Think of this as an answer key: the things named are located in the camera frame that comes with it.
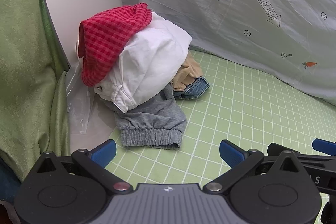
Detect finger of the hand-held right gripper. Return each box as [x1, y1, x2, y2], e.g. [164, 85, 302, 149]
[267, 143, 336, 163]
[312, 138, 336, 157]

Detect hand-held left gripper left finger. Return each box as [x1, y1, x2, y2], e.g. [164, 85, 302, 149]
[25, 139, 134, 194]

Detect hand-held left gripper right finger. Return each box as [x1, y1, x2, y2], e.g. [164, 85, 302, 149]
[203, 139, 313, 193]

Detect red checked shorts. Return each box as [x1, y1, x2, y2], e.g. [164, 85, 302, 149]
[77, 3, 153, 87]

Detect green grid bed sheet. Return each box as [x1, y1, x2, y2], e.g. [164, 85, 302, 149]
[104, 47, 336, 185]

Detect clear plastic bag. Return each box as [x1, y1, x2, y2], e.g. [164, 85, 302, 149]
[63, 60, 96, 135]

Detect grey sweatpants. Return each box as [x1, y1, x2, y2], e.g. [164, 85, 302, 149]
[101, 84, 187, 149]

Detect blue denim jeans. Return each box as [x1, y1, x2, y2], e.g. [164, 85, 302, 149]
[173, 76, 210, 100]

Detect beige garment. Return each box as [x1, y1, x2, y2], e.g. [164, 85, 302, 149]
[169, 51, 205, 91]

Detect dark blue cloth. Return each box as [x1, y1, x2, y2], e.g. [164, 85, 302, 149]
[0, 154, 23, 205]

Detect white garment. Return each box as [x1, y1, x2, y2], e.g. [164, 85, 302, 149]
[95, 12, 193, 113]

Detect green curtain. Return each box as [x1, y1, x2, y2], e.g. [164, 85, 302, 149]
[0, 0, 71, 184]

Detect grey printed quilt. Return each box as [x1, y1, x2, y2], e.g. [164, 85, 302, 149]
[112, 0, 336, 106]

